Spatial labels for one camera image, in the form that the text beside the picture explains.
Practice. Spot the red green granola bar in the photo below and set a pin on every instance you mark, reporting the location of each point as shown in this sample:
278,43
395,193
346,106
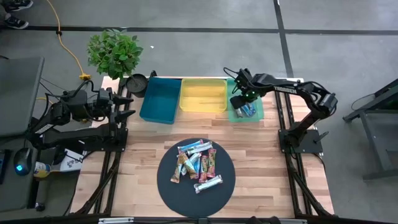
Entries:
203,169
211,163

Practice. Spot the yellow plastic bin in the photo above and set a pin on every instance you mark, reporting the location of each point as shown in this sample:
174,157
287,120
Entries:
202,96

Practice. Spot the black computer mouse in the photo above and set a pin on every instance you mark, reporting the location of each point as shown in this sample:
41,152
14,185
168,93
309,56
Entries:
22,161

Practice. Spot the person's shoe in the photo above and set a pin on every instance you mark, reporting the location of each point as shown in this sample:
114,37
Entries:
15,22
20,4

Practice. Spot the blue plastic bin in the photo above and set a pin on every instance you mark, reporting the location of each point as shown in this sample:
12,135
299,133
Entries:
160,99

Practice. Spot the black plant pot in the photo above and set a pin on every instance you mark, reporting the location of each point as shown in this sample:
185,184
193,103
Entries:
136,84

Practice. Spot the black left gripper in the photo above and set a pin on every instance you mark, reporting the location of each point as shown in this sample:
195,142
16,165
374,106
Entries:
104,99

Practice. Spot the silver grey granola bar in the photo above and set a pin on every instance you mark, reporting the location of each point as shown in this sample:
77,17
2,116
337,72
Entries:
239,112

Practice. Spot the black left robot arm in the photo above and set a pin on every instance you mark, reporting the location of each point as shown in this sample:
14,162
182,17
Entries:
77,133

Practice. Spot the green plastic bin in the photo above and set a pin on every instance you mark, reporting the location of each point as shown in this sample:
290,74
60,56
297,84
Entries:
259,116

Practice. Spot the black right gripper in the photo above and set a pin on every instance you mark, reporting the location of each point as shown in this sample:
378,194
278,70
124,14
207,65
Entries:
247,84

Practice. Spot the round dark woven placemat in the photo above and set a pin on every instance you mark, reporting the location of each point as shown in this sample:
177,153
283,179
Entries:
186,202

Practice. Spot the green leafy plant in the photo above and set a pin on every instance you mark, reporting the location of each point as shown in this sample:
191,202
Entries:
113,53

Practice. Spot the dark flat device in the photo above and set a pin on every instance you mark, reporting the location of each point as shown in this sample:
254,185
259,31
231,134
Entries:
4,166

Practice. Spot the dark grey metal stand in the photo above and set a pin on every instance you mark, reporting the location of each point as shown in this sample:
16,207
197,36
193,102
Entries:
373,130

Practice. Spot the white printed box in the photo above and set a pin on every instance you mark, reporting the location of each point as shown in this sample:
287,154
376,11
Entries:
70,161

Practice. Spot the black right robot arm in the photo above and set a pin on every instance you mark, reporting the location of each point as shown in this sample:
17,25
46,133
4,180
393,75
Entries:
292,88

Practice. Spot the blue red-topped granola bar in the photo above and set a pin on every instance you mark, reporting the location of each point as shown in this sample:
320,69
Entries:
186,147
197,165

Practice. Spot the black table clamp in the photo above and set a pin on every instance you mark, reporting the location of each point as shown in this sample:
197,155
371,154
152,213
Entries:
153,74

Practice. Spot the grey side table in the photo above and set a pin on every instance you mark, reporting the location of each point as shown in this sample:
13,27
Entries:
15,196

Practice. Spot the grey side desk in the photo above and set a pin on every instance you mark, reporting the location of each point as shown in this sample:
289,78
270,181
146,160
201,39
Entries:
18,96

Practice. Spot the silver metal bracket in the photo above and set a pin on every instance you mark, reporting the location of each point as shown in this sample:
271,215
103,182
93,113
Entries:
290,221
115,220

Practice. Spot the white silver granola bar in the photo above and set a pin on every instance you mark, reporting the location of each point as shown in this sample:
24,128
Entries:
203,147

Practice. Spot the black caster wheel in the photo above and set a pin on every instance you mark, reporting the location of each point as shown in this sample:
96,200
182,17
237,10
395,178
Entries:
39,207

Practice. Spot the yellow white bottle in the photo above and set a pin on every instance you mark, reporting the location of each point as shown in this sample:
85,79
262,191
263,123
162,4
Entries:
42,170

